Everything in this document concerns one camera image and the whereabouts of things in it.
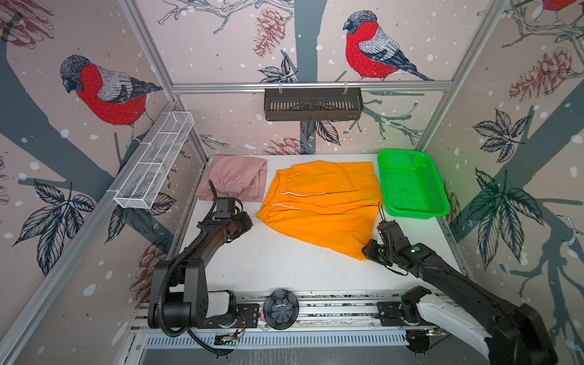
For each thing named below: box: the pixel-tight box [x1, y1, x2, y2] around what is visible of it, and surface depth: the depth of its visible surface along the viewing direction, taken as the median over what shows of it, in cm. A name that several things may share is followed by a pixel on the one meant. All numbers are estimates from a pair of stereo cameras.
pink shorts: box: [194, 154, 268, 203], surface depth 111 cm
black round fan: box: [263, 288, 300, 331], surface depth 75 cm
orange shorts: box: [257, 160, 384, 261], surface depth 103 cm
